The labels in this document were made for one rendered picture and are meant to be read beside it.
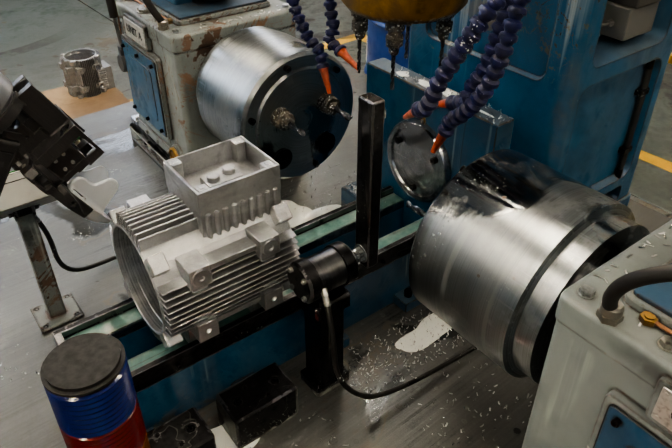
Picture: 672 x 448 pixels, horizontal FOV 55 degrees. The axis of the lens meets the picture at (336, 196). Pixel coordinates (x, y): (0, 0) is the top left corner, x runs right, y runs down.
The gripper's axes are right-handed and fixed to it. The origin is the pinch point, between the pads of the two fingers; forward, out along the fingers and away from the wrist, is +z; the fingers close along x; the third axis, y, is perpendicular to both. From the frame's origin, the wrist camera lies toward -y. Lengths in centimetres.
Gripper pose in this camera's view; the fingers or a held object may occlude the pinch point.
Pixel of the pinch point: (97, 218)
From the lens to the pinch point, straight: 90.1
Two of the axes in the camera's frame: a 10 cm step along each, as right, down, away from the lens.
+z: 4.0, 5.5, 7.3
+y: 6.9, -7.1, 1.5
